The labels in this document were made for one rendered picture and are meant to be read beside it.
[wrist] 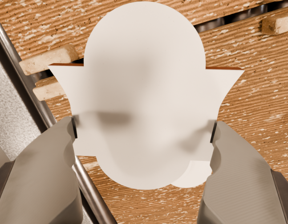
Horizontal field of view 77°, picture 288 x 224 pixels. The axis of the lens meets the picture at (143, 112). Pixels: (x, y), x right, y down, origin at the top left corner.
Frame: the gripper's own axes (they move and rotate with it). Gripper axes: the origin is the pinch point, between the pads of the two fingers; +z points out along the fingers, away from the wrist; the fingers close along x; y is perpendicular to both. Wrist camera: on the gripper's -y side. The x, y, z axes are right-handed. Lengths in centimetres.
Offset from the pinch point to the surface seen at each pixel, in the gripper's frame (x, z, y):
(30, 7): -12.6, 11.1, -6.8
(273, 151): 20.3, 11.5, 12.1
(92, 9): -6.0, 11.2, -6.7
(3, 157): -120, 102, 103
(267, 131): 18.0, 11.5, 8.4
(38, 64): -11.7, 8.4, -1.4
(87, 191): -10.9, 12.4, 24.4
